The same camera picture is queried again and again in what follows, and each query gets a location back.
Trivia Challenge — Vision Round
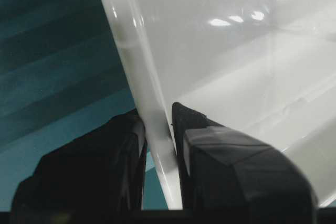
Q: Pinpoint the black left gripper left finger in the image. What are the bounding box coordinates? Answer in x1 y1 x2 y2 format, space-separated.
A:
11 110 146 211

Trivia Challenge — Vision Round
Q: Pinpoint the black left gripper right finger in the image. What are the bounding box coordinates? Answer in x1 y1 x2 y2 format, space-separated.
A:
172 102 317 211

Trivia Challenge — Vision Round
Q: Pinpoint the white plastic case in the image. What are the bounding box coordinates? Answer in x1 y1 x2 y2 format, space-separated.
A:
102 0 335 209

